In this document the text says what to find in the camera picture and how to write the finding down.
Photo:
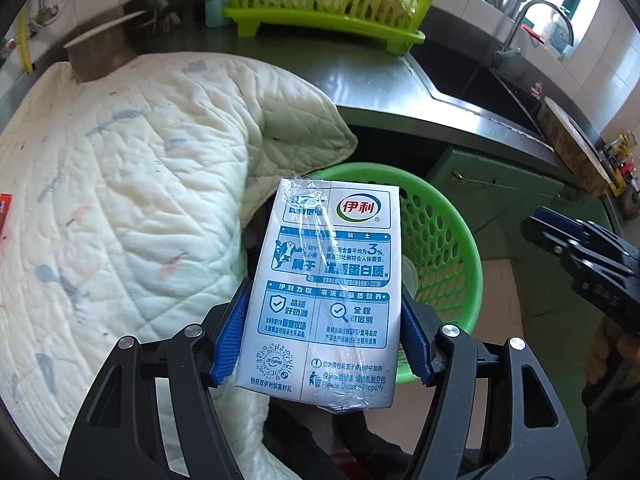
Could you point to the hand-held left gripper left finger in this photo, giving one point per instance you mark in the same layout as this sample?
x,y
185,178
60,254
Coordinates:
x,y
227,345

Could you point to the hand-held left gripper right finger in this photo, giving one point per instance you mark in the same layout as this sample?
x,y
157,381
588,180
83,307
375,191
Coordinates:
x,y
415,345

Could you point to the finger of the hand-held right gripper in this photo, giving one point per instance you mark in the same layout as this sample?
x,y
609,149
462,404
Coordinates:
x,y
565,220
547,240

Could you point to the green plastic basket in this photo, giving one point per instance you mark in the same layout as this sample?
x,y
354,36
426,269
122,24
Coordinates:
x,y
440,260

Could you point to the blue and white milk carton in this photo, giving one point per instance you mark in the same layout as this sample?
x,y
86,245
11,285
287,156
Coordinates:
x,y
320,300

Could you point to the person's right hand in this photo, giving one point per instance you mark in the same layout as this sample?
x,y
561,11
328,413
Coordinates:
x,y
602,360

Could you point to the green cabinet door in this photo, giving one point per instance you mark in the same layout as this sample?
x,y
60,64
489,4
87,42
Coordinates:
x,y
500,195

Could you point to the wooden chopping block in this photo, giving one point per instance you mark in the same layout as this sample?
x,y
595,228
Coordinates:
x,y
575,150

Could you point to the steel sink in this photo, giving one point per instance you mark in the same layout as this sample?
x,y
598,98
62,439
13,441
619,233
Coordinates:
x,y
475,85

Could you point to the white quilted mat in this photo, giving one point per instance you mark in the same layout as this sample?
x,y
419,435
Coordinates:
x,y
125,200

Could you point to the dish soap bottle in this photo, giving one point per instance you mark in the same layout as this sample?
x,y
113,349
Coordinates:
x,y
557,35

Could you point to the steel faucet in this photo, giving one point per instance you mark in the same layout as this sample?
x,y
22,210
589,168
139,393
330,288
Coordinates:
x,y
520,25

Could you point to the red instant noodle cup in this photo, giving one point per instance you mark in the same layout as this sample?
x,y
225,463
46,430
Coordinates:
x,y
4,215

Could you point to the brown pot with white rim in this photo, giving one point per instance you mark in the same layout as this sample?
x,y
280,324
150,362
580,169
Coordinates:
x,y
100,52

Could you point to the lime green dish rack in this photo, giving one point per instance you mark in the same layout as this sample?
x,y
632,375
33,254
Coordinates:
x,y
320,5

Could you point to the teal cup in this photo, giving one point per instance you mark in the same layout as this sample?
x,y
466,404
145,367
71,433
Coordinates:
x,y
217,12

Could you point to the yellow gas pipe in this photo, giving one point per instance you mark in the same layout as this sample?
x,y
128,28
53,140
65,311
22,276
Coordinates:
x,y
25,45

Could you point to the metal pipe valve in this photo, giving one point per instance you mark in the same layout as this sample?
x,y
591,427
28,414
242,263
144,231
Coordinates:
x,y
45,15

